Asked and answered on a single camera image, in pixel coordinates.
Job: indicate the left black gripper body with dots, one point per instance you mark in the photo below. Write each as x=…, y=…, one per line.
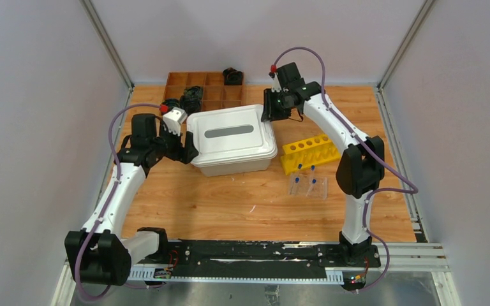
x=177, y=146

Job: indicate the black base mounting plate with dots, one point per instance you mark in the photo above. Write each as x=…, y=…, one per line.
x=242, y=260

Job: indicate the white plastic bin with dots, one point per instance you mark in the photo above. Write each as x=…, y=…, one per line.
x=233, y=162

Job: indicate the yellow test tube rack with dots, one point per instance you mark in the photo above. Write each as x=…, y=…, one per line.
x=317, y=150

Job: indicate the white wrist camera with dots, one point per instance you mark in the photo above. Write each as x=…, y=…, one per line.
x=173, y=120
x=276, y=86

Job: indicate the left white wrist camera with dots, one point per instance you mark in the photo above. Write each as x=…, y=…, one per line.
x=173, y=120

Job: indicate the white bin lid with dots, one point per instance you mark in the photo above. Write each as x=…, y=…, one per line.
x=231, y=135

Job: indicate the black round lens part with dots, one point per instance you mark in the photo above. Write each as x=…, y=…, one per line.
x=232, y=77
x=193, y=92
x=190, y=105
x=171, y=103

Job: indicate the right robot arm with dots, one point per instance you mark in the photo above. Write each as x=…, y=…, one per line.
x=360, y=169

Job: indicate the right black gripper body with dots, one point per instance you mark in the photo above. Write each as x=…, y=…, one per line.
x=277, y=106

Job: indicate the wooden compartment tray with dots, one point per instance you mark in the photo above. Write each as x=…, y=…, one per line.
x=216, y=95

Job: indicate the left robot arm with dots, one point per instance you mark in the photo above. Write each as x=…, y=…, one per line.
x=97, y=253

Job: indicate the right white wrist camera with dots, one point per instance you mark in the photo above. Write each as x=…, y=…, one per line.
x=276, y=86

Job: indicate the clear acrylic tube rack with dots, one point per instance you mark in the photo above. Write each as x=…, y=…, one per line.
x=319, y=192

